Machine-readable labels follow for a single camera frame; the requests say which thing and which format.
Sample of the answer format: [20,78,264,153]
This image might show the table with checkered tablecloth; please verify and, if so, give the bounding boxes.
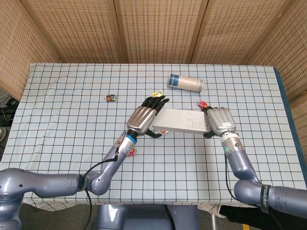
[0,62,307,213]

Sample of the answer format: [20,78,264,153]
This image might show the black and silver left hand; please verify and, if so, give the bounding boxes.
[126,94,170,139]

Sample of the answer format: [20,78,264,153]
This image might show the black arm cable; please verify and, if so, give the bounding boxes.
[224,151,285,230]
[83,147,120,230]

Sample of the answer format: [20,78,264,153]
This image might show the black strap with lettering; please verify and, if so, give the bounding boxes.
[260,184,272,213]

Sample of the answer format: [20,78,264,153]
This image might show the tangled floor cables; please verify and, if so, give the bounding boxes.
[0,92,20,125]

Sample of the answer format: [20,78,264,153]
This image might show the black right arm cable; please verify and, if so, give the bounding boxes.
[224,151,285,230]

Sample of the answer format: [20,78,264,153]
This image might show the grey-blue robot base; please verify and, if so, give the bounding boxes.
[96,205,200,230]

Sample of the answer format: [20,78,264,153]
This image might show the black cable on base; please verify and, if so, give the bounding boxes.
[163,205,177,230]

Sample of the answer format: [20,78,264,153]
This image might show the white canister with blue label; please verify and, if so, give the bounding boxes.
[167,73,205,93]

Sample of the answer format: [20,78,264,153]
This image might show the black and silver right hand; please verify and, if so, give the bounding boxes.
[201,106,238,139]

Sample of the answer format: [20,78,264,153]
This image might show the black cloth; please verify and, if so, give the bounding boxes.
[219,205,285,230]

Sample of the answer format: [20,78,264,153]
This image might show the long white box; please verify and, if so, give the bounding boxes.
[152,107,213,135]

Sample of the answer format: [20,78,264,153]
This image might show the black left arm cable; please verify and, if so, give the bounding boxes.
[83,147,120,230]

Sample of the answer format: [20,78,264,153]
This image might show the woven bamboo screen panel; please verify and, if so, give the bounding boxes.
[107,0,208,64]
[187,0,295,65]
[0,0,59,101]
[244,0,307,142]
[20,0,127,63]

